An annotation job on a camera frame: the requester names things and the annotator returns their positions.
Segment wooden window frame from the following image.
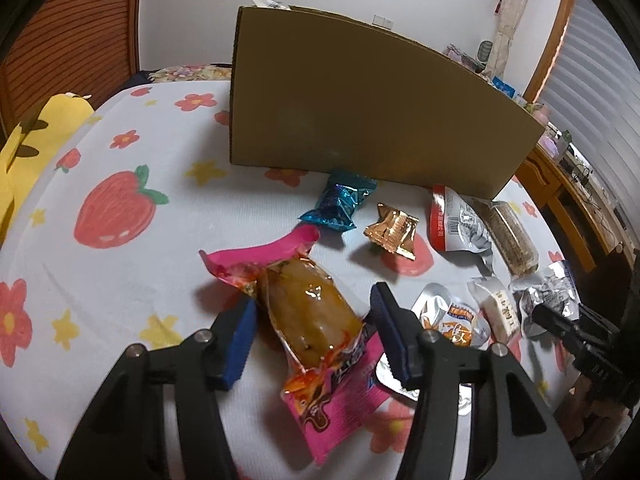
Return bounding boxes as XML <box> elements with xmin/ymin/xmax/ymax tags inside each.
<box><xmin>522</xmin><ymin>0</ymin><xmax>578</xmax><ymax>103</ymax></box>

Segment pink chicken leg snack packet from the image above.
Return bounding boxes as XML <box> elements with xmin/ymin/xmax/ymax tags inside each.
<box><xmin>199</xmin><ymin>225</ymin><xmax>396</xmax><ymax>463</ymax></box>

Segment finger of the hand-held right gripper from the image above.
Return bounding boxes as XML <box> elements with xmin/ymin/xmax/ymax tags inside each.
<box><xmin>531</xmin><ymin>304</ymin><xmax>585</xmax><ymax>357</ymax></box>

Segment silver packet with red stripe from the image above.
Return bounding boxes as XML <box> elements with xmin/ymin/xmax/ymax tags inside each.
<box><xmin>430</xmin><ymin>184</ymin><xmax>496</xmax><ymax>273</ymax></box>

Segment white window blinds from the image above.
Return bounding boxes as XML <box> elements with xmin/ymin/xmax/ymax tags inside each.
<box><xmin>540</xmin><ymin>0</ymin><xmax>640</xmax><ymax>251</ymax></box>

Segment floral pillow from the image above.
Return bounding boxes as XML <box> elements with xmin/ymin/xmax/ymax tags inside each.
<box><xmin>147</xmin><ymin>63</ymin><xmax>233</xmax><ymax>84</ymax></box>

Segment crumpled silver grey packet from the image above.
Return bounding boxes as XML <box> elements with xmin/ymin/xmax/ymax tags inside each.
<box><xmin>510</xmin><ymin>260</ymin><xmax>581</xmax><ymax>336</ymax></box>

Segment blue foil candy wrapper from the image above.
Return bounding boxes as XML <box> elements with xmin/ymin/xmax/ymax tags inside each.
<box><xmin>298</xmin><ymin>170</ymin><xmax>378</xmax><ymax>233</ymax></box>

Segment wooden louvred wardrobe door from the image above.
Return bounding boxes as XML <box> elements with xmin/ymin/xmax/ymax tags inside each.
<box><xmin>0</xmin><ymin>0</ymin><xmax>146</xmax><ymax>128</ymax></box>

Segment brown cardboard box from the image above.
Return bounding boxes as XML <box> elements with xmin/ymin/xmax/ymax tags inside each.
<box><xmin>227</xmin><ymin>5</ymin><xmax>547</xmax><ymax>200</ymax></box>

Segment small white bar packet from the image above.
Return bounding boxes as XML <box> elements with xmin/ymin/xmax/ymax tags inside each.
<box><xmin>467</xmin><ymin>277</ymin><xmax>523</xmax><ymax>343</ymax></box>

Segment cream curtain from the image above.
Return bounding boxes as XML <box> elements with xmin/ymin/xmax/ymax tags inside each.
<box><xmin>482</xmin><ymin>0</ymin><xmax>536</xmax><ymax>81</ymax></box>

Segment silver packet with orange print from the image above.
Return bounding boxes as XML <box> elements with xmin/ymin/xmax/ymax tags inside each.
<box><xmin>412</xmin><ymin>282</ymin><xmax>491</xmax><ymax>348</ymax></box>

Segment strawberry flower printed bed sheet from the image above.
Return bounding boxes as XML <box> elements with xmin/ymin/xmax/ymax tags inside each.
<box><xmin>0</xmin><ymin>80</ymin><xmax>621</xmax><ymax>480</ymax></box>

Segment yellow plush toy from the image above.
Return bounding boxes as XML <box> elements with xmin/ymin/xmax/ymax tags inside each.
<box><xmin>0</xmin><ymin>92</ymin><xmax>96</xmax><ymax>246</ymax></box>

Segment gold foil candy wrapper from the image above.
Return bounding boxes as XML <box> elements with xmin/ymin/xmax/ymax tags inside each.
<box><xmin>363</xmin><ymin>203</ymin><xmax>420</xmax><ymax>261</ymax></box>

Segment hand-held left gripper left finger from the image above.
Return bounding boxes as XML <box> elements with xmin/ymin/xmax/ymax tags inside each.
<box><xmin>55</xmin><ymin>299</ymin><xmax>258</xmax><ymax>480</ymax></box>

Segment clear packet with brown bar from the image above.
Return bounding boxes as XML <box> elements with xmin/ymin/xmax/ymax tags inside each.
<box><xmin>472</xmin><ymin>200</ymin><xmax>540</xmax><ymax>276</ymax></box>

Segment silver packet with blue print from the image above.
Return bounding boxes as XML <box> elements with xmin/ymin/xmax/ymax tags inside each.
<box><xmin>375</xmin><ymin>350</ymin><xmax>476</xmax><ymax>416</ymax></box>

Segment wooden desk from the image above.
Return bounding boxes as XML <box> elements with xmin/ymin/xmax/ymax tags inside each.
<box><xmin>515</xmin><ymin>145</ymin><xmax>640</xmax><ymax>273</ymax></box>

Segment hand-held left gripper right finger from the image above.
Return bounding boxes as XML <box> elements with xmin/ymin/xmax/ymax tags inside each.
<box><xmin>370</xmin><ymin>282</ymin><xmax>586</xmax><ymax>480</ymax></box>

